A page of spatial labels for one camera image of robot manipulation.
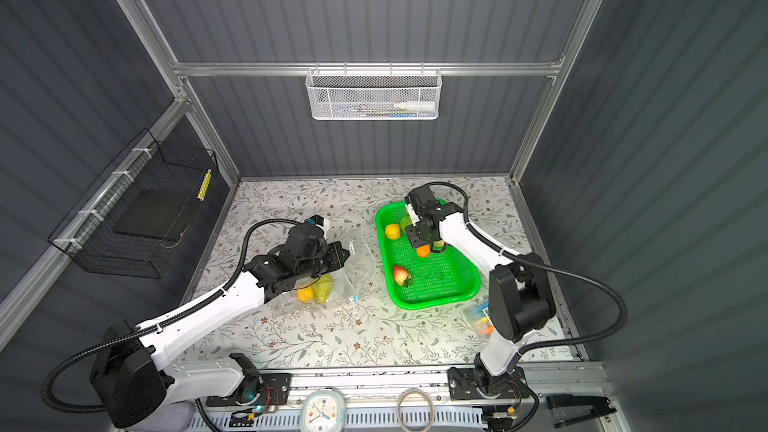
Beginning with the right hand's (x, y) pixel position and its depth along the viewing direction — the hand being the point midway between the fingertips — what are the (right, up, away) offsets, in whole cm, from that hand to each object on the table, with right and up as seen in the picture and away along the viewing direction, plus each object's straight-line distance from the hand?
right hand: (422, 236), depth 90 cm
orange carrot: (0, -4, -4) cm, 6 cm away
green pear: (-30, -15, -4) cm, 33 cm away
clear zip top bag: (-26, -15, -2) cm, 30 cm away
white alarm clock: (-25, -38, -22) cm, 51 cm away
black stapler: (+32, -39, -21) cm, 54 cm away
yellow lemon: (-9, +1, +9) cm, 13 cm away
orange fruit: (-34, -16, -6) cm, 38 cm away
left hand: (-20, -3, -11) cm, 23 cm away
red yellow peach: (-7, -11, -2) cm, 13 cm away
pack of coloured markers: (+16, -22, -5) cm, 27 cm away
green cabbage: (-5, +4, +9) cm, 11 cm away
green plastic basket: (-2, -14, +1) cm, 14 cm away
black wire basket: (-72, +9, -17) cm, 75 cm away
